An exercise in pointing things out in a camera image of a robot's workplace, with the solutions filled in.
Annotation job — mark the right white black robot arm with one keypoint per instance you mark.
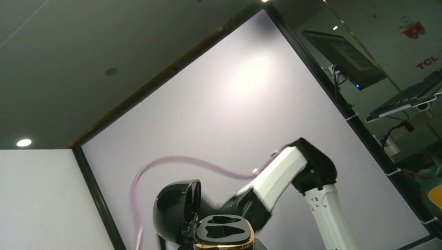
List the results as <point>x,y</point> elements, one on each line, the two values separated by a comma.
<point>313,174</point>

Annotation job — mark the black keyboard on tray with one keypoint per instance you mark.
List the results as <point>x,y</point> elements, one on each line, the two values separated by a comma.
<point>418,94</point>

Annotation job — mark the black enclosure frame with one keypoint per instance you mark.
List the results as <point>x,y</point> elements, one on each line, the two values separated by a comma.
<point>431,224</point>

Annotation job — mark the black earbuds charging case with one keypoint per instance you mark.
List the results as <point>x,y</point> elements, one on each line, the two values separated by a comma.
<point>179,217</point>

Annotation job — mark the yellow plastic bin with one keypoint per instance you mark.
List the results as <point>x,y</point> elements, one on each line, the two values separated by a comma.
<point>435,196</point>

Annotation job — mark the black monitor on stand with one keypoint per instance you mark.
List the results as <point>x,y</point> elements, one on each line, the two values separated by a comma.
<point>346,58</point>

